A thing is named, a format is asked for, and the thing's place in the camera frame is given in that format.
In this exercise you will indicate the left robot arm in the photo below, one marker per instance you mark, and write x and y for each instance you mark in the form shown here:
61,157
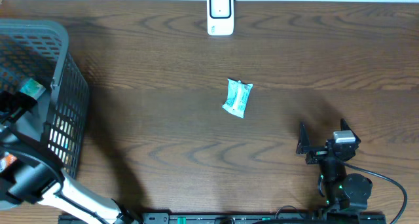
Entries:
40,146

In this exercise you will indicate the light green snack packet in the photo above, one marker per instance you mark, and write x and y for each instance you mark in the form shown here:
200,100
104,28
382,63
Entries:
237,97

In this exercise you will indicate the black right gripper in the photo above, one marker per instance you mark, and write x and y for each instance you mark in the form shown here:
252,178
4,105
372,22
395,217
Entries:
317,152

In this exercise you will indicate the grey plastic basket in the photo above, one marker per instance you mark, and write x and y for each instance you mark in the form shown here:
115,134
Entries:
39,49

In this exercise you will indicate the teal tissue pack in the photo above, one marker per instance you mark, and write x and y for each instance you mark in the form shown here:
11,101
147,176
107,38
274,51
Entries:
32,88

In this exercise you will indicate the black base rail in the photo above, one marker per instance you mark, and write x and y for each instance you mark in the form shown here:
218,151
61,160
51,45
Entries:
165,218

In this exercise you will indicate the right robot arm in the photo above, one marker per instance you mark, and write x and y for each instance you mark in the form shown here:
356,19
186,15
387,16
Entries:
346,194

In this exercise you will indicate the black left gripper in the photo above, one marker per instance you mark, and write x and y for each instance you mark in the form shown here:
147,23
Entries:
12,104

